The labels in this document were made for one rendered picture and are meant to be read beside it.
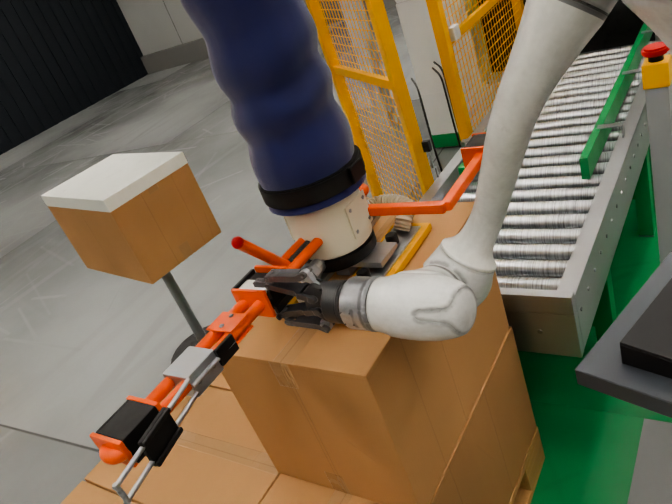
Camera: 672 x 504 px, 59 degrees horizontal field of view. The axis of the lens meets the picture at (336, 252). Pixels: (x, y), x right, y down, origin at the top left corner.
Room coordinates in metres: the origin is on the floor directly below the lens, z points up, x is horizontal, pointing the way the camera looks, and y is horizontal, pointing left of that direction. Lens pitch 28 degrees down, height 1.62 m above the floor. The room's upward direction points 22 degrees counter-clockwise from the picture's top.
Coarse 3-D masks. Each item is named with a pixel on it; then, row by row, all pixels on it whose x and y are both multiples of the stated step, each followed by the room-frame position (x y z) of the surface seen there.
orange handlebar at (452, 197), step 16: (480, 160) 1.18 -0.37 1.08; (464, 176) 1.12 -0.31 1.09; (368, 192) 1.27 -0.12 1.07; (448, 192) 1.08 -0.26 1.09; (368, 208) 1.15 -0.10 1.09; (384, 208) 1.13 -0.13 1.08; (400, 208) 1.10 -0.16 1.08; (416, 208) 1.08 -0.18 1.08; (432, 208) 1.05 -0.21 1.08; (448, 208) 1.04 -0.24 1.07; (304, 240) 1.13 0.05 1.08; (320, 240) 1.10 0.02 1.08; (288, 256) 1.08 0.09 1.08; (304, 256) 1.06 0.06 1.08; (240, 304) 0.96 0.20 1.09; (256, 304) 0.94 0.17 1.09; (224, 320) 0.92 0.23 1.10; (240, 320) 0.90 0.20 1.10; (208, 336) 0.89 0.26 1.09; (224, 336) 0.87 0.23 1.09; (240, 336) 0.89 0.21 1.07; (160, 384) 0.81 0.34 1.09; (160, 400) 0.79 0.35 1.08; (112, 464) 0.68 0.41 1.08
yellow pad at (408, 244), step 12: (420, 228) 1.20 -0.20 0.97; (384, 240) 1.20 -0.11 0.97; (396, 240) 1.16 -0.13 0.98; (408, 240) 1.16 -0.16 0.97; (420, 240) 1.17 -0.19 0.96; (396, 252) 1.13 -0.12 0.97; (408, 252) 1.12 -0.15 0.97; (396, 264) 1.09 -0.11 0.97; (372, 276) 1.07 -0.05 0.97; (384, 276) 1.06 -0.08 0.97
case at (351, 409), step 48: (432, 240) 1.17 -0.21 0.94; (288, 336) 1.02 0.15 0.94; (336, 336) 0.96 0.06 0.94; (384, 336) 0.90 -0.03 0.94; (480, 336) 1.14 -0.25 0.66; (240, 384) 1.05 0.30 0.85; (288, 384) 0.95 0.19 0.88; (336, 384) 0.87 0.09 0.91; (384, 384) 0.85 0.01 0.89; (432, 384) 0.95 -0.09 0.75; (480, 384) 1.09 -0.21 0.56; (288, 432) 1.00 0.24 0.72; (336, 432) 0.91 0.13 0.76; (384, 432) 0.82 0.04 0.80; (432, 432) 0.91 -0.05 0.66; (336, 480) 0.95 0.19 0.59; (384, 480) 0.86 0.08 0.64; (432, 480) 0.87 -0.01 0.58
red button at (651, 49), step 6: (660, 42) 1.56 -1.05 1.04; (648, 48) 1.55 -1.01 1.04; (654, 48) 1.53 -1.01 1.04; (660, 48) 1.52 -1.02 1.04; (666, 48) 1.52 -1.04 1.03; (642, 54) 1.55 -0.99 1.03; (648, 54) 1.53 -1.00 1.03; (654, 54) 1.52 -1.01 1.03; (660, 54) 1.52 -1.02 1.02; (648, 60) 1.55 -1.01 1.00; (654, 60) 1.53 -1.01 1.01; (660, 60) 1.53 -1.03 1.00
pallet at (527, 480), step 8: (536, 432) 1.25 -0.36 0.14; (536, 440) 1.24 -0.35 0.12; (536, 448) 1.24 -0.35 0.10; (528, 456) 1.19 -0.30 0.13; (536, 456) 1.23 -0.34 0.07; (544, 456) 1.27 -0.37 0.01; (528, 464) 1.18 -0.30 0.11; (536, 464) 1.22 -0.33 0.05; (520, 472) 1.14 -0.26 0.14; (528, 472) 1.17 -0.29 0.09; (536, 472) 1.21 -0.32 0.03; (520, 480) 1.13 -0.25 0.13; (528, 480) 1.16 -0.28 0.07; (536, 480) 1.20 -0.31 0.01; (520, 488) 1.18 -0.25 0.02; (528, 488) 1.17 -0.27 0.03; (512, 496) 1.08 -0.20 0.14; (520, 496) 1.16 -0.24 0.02; (528, 496) 1.15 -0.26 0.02
